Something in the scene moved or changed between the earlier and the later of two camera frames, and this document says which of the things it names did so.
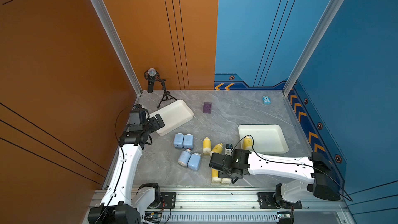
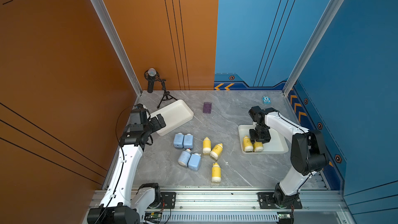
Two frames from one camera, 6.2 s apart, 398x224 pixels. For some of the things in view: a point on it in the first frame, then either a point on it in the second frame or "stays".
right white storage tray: x=267 y=139 stays
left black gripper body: x=152 y=125 stays
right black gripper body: x=225 y=173 -> x=259 y=134
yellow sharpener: x=247 y=143 stays
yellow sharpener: x=217 y=149 stays
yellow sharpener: x=226 y=180 -> x=258 y=147
